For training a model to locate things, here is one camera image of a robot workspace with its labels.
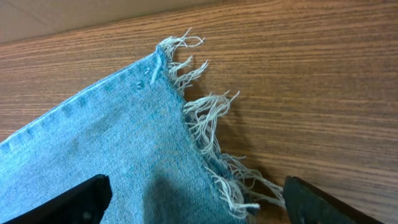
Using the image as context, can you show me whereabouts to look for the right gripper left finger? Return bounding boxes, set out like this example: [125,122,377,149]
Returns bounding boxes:
[6,174,113,224]

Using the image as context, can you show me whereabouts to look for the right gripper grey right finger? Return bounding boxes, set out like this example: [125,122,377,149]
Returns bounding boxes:
[282,176,382,224]

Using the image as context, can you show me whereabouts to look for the light blue denim jeans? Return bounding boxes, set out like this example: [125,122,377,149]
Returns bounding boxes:
[1,34,285,223]

